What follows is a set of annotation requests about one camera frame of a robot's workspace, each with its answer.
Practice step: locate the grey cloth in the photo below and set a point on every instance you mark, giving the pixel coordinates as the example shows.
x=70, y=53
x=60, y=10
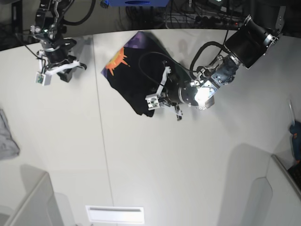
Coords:
x=8, y=147

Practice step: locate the white power strip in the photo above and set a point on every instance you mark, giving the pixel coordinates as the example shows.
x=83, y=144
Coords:
x=194, y=21

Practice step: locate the blue box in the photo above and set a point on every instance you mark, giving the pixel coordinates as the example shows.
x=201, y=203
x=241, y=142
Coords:
x=134, y=3

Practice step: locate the black keyboard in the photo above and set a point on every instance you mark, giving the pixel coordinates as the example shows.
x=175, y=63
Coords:
x=295, y=172

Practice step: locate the black T-shirt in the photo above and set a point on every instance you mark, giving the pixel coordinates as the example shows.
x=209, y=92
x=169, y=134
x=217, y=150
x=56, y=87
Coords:
x=140, y=67

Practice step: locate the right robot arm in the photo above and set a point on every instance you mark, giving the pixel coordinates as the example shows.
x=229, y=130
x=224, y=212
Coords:
x=48, y=27

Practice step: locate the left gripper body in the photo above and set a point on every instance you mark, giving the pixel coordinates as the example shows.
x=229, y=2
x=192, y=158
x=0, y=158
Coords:
x=176, y=93

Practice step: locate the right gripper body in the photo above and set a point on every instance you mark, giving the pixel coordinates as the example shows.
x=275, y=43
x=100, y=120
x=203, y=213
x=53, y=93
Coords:
x=57, y=55

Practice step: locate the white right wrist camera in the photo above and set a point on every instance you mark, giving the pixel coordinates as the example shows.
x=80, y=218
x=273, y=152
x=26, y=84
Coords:
x=44, y=75

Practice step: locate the blue glue gun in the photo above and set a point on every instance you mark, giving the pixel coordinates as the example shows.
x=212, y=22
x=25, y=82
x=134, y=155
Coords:
x=295, y=130

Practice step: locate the white paper label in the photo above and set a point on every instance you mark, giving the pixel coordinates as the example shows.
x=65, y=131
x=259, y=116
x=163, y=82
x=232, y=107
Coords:
x=115, y=215

